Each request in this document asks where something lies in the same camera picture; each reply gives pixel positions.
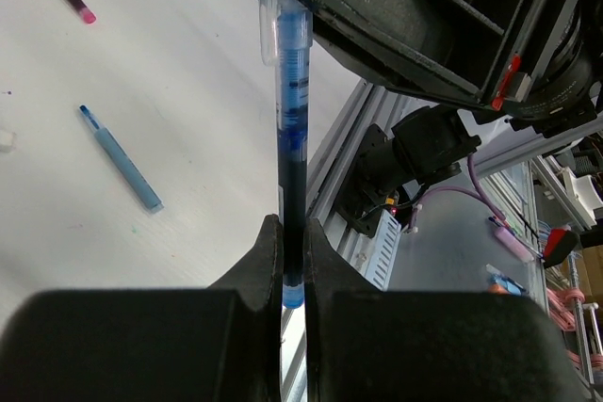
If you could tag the white slotted cable duct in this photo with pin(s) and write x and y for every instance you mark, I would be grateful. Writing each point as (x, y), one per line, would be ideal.
(376, 257)

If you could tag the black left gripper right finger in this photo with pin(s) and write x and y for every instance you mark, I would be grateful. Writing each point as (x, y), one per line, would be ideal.
(333, 319)

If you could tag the clear highlighter cap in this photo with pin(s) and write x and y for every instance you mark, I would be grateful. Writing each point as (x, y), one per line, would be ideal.
(7, 141)

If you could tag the light blue pen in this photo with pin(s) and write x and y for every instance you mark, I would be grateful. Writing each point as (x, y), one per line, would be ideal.
(122, 162)

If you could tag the dark blue gel pen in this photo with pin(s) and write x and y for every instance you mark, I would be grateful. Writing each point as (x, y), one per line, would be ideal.
(294, 40)

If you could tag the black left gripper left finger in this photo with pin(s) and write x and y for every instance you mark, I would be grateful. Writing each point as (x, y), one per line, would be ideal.
(250, 343)

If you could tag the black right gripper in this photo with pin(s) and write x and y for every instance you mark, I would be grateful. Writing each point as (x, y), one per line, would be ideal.
(505, 56)

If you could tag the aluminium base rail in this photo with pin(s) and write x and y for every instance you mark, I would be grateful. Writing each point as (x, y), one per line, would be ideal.
(328, 166)

